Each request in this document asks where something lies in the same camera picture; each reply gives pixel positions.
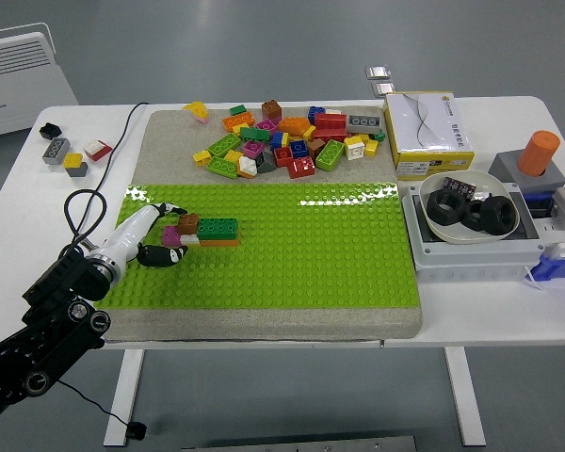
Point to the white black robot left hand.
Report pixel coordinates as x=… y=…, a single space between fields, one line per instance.
x=124 y=233

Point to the brown tall toy brick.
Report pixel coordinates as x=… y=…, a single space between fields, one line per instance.
x=271 y=109

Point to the orange long toy brick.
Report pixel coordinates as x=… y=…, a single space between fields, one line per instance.
x=221 y=243

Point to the grey junction box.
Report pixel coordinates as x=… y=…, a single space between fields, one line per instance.
x=475 y=263

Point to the blue toy brick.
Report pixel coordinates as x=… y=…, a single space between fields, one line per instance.
x=299 y=149
x=315 y=113
x=275 y=141

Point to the white and red toy brick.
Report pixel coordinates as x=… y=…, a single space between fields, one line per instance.
x=98 y=150

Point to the small white toy brick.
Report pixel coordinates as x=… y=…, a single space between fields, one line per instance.
x=333 y=111

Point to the orange rounded toy brick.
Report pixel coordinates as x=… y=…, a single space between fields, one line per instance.
x=294 y=125

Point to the yellow and grey toy brick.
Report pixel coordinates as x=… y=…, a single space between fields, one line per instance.
x=75 y=165

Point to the light green toy brick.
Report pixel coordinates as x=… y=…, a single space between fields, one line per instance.
x=224 y=144
x=222 y=167
x=329 y=155

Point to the silver floor socket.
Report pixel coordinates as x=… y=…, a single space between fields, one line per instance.
x=384 y=88
x=377 y=71

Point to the white panel heater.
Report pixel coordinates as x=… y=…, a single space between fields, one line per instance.
x=19 y=80

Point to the white and yellow toy brick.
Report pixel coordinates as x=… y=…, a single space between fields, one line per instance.
x=354 y=148

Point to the dark green long toy brick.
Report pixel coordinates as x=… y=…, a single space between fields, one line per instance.
x=219 y=228

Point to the grey-brown foam mat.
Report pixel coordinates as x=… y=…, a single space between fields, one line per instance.
x=169 y=141

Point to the blue and black rail block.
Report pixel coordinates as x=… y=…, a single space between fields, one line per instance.
x=537 y=205

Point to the grey long toy brick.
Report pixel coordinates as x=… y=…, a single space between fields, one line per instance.
x=365 y=123

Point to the green studded baseplate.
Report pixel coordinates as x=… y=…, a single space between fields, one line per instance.
x=287 y=254

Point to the white bowl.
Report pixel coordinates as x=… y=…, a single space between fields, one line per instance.
x=452 y=235

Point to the large black hex nut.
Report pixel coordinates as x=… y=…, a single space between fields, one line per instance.
x=435 y=209
x=492 y=221

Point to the white and orange toy brick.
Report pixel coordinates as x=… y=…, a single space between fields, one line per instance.
x=247 y=166

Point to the yellow and white cardboard box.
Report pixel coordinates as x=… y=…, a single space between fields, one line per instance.
x=424 y=127

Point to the brown square toy brick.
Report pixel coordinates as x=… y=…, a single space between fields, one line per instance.
x=188 y=223

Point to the grey sloped toy brick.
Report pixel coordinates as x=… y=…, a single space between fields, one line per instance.
x=266 y=163

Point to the black toy brick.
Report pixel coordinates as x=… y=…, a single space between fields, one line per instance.
x=50 y=131

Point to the white table leg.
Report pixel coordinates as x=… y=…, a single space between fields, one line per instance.
x=124 y=400
x=466 y=400

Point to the yellow sloped toy brick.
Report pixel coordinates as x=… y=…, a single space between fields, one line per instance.
x=195 y=109

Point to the grey block with hole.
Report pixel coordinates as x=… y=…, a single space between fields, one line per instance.
x=504 y=165

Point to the small black hex nut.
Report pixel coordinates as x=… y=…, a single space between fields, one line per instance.
x=473 y=221

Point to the red long toy brick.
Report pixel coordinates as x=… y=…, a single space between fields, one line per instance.
x=329 y=135
x=330 y=121

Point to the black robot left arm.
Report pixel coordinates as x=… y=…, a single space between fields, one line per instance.
x=70 y=278

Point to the small green toy brick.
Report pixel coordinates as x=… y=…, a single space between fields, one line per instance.
x=379 y=135
x=237 y=109

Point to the small pink toy brick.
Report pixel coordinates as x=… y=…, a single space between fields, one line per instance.
x=202 y=119

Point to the blue plastic block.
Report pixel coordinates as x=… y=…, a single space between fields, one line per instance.
x=562 y=268

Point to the orange cylinder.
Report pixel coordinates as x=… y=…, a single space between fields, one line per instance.
x=539 y=150

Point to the purple circuit board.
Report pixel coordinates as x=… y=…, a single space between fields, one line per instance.
x=459 y=186

